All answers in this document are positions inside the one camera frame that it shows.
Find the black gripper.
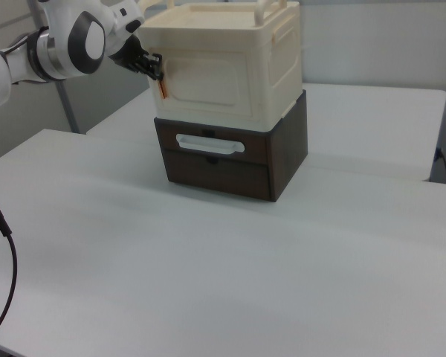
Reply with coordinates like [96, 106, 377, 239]
[112, 34, 164, 81]

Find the copper door handle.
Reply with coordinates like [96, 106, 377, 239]
[158, 61, 169, 100]

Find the cream cabinet door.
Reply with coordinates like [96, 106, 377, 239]
[147, 45, 256, 120]

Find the cream plastic cabinet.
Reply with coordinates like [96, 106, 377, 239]
[138, 0, 303, 133]

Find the plain brown drawer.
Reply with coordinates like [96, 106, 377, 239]
[163, 148, 273, 202]

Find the dark brown drawer unit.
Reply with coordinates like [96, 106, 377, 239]
[153, 88, 308, 204]

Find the cream carry rail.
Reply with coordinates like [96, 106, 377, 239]
[253, 0, 288, 28]
[138, 0, 172, 13]

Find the grey metal frame post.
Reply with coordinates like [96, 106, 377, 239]
[56, 80, 78, 134]

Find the white drawer handle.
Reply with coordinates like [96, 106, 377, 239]
[175, 132, 245, 155]

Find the brown drawer with white handle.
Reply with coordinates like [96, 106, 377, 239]
[158, 124, 271, 165]

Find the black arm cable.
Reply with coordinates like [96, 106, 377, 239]
[0, 32, 34, 57]

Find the black cable with metal connector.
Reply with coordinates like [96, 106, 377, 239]
[0, 187, 19, 345]

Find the black cable with blue clip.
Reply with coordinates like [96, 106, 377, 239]
[433, 147, 446, 185]

